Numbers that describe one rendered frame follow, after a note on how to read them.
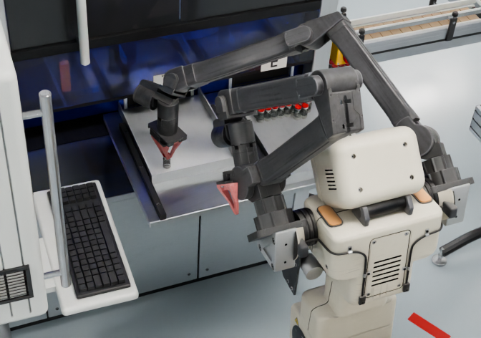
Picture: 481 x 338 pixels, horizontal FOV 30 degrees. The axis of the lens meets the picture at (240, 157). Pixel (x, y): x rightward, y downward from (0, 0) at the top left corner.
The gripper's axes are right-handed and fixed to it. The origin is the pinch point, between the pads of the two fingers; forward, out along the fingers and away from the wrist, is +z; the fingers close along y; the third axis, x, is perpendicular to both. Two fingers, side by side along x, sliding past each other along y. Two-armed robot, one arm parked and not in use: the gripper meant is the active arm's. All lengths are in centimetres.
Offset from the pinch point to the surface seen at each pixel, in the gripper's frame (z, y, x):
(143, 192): 4.9, -4.9, 11.0
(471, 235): 79, -32, -123
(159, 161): 4.6, 2.9, 0.5
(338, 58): -7, 1, -66
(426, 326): 91, -47, -85
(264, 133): 4.0, -4.6, -32.3
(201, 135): 4.4, 5.2, -16.1
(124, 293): 12.6, -26.6, 31.0
